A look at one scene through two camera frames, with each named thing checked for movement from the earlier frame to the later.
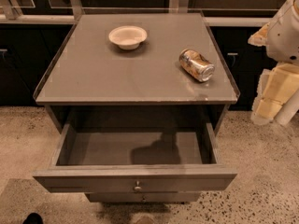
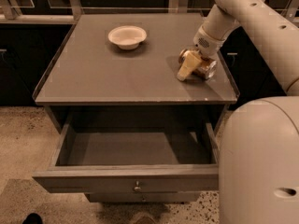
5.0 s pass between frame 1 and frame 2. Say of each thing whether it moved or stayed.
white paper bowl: stayed
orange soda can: stayed
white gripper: moved
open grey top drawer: stayed
